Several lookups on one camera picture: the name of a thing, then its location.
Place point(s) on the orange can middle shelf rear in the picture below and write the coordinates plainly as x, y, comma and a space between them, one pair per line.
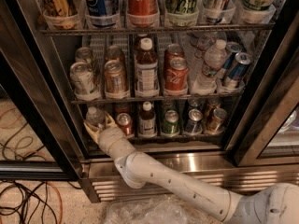
114, 53

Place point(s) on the brown tea bottle bottom shelf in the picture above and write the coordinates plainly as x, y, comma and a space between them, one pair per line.
147, 120

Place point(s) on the orange can shelf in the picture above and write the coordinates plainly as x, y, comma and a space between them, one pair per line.
115, 77
114, 53

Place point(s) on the stainless fridge bottom grille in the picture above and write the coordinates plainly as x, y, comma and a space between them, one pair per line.
102, 182

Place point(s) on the silver can shelf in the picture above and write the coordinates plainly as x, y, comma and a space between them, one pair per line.
81, 75
84, 54

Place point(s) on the clear water bottle bottom shelf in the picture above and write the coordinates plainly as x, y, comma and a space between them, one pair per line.
96, 117

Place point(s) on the clear plastic bag on floor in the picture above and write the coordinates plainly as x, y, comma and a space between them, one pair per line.
163, 209

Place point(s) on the left glass fridge door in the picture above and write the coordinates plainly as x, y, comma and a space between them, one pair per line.
24, 83

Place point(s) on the red coca-cola can front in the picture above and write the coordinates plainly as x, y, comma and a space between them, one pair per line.
176, 74

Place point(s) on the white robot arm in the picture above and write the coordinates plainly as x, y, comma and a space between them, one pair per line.
278, 204

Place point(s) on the glass fridge door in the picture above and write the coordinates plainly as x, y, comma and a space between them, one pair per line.
24, 83
269, 99

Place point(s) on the bottom wire shelf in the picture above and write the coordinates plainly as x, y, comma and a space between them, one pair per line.
157, 139

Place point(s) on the middle wire shelf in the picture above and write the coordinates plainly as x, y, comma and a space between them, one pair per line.
156, 98

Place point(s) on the orange can middle shelf front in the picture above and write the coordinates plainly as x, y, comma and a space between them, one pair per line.
115, 77

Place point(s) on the green soda can bottom shelf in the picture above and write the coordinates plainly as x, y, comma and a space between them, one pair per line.
170, 122

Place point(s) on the red coca-cola can top shelf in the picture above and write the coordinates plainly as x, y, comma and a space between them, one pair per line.
142, 0

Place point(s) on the red coca-cola can rear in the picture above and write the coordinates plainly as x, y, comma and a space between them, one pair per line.
172, 51

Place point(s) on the blue energy can front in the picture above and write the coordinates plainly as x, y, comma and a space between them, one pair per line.
238, 69

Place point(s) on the blue energy can rear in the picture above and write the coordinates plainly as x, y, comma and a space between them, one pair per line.
232, 48

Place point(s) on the clear water bottle middle shelf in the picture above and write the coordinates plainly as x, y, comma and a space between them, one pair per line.
214, 60

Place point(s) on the silver can middle shelf rear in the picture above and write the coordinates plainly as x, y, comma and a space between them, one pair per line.
84, 54

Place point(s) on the silver can middle shelf front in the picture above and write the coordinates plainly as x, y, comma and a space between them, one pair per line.
81, 75

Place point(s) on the top wire shelf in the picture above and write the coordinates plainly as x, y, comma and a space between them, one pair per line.
160, 30

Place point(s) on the wire shelf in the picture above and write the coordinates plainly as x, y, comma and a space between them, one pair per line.
160, 30
156, 98
157, 139

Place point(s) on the clear water bottle shelf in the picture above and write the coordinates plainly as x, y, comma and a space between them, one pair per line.
214, 60
96, 117

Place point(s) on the blue soda can bottom shelf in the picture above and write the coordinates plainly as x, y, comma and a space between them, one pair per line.
193, 121

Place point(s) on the yellow can top shelf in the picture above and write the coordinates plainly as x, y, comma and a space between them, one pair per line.
60, 8

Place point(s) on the blue pepsi can top shelf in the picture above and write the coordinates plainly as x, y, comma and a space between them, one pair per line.
101, 0

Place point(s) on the gold soda can bottom shelf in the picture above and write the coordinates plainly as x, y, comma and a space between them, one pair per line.
214, 124

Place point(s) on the red soda can bottom shelf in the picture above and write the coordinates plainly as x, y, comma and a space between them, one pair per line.
125, 122

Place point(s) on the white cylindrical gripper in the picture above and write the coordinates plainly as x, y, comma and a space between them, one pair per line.
109, 136

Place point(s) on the brown tea bottle shelf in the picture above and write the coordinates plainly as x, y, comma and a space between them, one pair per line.
146, 66
147, 120

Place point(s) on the blue energy can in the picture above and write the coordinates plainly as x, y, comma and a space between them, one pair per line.
238, 69
232, 48

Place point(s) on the right glass fridge door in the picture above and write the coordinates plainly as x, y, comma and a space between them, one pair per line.
269, 99

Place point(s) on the brown tea bottle middle shelf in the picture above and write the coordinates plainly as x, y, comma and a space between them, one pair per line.
146, 66

